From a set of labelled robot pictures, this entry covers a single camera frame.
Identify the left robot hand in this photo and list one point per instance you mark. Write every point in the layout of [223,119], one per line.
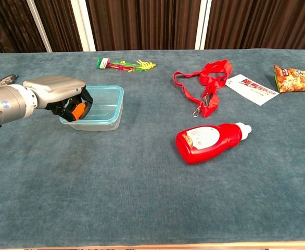
[56,89]

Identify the teal plastic lid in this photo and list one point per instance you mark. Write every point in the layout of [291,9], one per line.
[105,104]

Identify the clear plastic container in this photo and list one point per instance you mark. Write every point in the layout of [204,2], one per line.
[103,126]

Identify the colourful feather shuttlecock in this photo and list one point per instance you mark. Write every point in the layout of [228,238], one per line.
[124,65]

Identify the dark brown curtain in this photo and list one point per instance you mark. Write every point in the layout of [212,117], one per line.
[147,23]

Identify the teal table cloth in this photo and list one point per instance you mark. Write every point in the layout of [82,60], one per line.
[116,187]

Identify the red ketchup bottle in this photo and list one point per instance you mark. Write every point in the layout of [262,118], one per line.
[220,140]

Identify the white card red print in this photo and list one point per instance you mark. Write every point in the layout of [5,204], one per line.
[254,89]

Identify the green orange snack bag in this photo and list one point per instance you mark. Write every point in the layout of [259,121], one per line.
[295,79]

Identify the white frame post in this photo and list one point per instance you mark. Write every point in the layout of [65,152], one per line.
[39,26]
[83,26]
[203,24]

